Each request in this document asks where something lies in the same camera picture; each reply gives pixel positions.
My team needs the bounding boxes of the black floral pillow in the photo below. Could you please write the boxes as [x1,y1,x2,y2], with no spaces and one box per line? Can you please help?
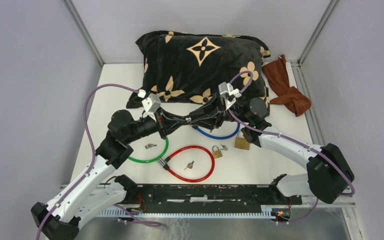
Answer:
[136,30,270,105]

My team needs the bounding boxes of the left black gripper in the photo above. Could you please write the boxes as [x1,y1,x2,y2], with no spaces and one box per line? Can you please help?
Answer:
[127,106,190,144]

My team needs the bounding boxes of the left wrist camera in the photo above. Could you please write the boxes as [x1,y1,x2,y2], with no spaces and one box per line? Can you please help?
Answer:
[141,93,161,122]

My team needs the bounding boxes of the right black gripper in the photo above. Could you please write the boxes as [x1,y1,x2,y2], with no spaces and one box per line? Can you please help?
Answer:
[187,94,249,132]

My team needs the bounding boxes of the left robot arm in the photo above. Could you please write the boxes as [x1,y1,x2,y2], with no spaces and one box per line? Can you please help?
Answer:
[31,108,193,240]

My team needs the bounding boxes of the green cable lock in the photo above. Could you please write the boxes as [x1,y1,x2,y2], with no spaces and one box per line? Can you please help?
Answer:
[128,137,170,164]

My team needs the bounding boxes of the large brass padlock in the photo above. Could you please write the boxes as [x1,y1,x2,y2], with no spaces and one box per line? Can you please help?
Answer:
[234,131,250,151]

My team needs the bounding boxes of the small silver keys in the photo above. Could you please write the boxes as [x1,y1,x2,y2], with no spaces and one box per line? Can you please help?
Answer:
[144,143,157,149]

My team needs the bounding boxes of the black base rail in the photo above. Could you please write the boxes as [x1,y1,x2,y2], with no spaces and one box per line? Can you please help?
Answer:
[121,184,303,214]

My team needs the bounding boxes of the small padlock keys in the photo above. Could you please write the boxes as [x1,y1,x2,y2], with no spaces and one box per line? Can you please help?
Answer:
[220,143,229,151]

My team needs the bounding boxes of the red lock keys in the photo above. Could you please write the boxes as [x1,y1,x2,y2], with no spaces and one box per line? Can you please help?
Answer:
[184,161,195,170]

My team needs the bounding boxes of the blue cable lock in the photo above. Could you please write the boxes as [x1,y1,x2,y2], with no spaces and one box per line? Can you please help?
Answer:
[192,123,241,140]

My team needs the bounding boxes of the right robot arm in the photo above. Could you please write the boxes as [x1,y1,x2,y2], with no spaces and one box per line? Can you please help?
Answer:
[186,94,356,204]

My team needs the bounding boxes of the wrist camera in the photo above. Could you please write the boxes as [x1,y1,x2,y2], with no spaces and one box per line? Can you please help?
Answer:
[141,93,161,122]
[218,82,242,110]

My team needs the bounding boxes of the brown cloth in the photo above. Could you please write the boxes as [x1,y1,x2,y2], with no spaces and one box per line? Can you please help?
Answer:
[262,54,312,117]

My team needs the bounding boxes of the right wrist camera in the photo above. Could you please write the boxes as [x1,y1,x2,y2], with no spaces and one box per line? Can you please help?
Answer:
[218,82,242,110]

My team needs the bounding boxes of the red cable lock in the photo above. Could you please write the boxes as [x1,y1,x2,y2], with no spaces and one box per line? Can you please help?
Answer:
[158,145,216,183]

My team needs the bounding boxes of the small brass padlock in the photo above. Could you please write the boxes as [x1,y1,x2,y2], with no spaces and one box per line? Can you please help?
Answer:
[211,145,223,159]

